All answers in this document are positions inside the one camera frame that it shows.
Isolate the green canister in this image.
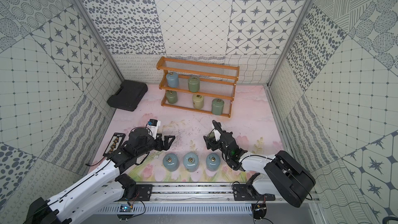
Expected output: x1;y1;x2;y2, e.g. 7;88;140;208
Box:
207;130;216;142
211;98;224;115
166;90;178;104
188;77;200;93

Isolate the right controller board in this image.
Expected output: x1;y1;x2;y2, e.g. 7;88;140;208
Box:
251;203;267;220

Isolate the aluminium mounting rail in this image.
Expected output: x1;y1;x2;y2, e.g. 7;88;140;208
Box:
145;180;288;203

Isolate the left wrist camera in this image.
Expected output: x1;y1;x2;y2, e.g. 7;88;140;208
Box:
147;119;161;132

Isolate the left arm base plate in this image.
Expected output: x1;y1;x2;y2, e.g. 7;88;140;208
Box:
123;184;153;202

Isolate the wooden three-tier shelf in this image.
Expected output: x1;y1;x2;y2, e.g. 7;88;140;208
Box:
156;57;239;117

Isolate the left controller board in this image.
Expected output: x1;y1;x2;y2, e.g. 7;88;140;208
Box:
117;204;134;221

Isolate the controller board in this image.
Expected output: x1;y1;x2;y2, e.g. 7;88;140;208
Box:
117;204;134;221
251;203;267;220

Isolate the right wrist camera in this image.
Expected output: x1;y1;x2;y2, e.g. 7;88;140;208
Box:
214;130;221;141

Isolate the yellow-green canister bottom centre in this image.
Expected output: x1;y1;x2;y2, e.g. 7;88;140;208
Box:
192;94;204;110

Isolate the blue canister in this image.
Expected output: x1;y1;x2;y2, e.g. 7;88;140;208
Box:
163;153;179;172
166;72;179;88
206;153;221;172
182;152;199;173

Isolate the black plastic tool case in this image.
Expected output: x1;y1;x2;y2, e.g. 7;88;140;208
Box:
107;80;148;112

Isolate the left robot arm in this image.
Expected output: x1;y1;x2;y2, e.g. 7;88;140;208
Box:
25;127;176;224

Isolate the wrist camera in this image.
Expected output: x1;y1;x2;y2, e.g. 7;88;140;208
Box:
147;119;161;132
214;130;221;141

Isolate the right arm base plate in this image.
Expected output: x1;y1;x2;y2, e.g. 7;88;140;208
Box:
232;183;276;201

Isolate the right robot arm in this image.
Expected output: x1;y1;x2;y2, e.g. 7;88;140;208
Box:
204;120;316;207

